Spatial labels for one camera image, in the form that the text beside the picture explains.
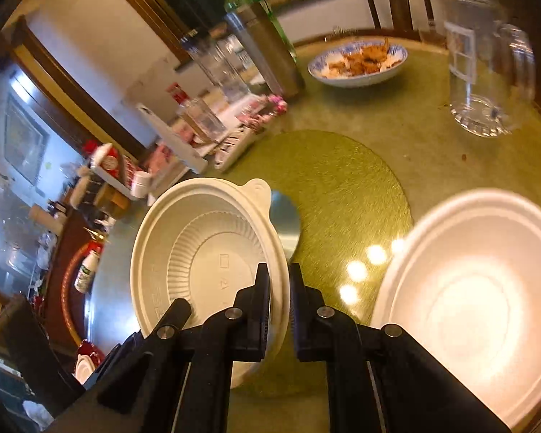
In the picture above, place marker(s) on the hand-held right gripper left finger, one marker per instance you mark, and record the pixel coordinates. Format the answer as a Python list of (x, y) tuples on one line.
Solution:
[(263, 311)]

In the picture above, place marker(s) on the steel thermos flask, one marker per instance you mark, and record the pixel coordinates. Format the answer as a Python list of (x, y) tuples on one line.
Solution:
[(270, 54)]

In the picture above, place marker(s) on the round metal turntable hub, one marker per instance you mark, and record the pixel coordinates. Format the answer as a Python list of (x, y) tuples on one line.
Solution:
[(286, 225)]

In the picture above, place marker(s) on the white smooth foam bowl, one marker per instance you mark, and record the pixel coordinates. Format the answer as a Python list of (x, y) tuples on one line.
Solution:
[(478, 306)]

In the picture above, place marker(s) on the pink packaged snacks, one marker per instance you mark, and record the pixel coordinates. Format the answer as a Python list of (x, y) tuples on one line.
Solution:
[(263, 112)]

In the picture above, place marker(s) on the white ridged plastic bowl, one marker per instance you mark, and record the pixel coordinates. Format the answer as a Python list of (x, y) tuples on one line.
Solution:
[(198, 243)]

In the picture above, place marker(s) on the small clear drink bottle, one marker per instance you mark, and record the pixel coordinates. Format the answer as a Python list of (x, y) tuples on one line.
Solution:
[(200, 119)]

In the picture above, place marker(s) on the fried food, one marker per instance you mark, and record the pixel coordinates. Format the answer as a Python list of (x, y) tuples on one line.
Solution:
[(360, 59)]

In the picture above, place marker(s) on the tall clear jar black lid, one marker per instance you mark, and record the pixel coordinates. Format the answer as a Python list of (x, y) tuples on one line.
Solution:
[(212, 63)]

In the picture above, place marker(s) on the white milk drink bottle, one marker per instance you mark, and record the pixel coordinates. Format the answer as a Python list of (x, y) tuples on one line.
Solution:
[(86, 275)]

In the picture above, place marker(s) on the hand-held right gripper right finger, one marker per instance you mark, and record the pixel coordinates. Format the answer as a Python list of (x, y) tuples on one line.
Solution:
[(296, 315)]

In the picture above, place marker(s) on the round glass turntable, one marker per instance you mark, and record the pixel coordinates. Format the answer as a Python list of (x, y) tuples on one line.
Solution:
[(433, 158)]

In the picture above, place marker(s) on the tray of raw meat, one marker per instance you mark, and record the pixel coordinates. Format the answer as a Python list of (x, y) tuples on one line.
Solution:
[(236, 146)]

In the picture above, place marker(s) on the clear glass jar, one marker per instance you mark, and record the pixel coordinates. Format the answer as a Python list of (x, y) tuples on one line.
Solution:
[(478, 117)]

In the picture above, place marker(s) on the blue patterned plate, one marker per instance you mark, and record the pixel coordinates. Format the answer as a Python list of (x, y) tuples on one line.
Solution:
[(333, 77)]

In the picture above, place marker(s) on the round green mat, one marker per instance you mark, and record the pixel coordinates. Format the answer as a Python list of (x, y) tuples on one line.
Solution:
[(342, 198)]

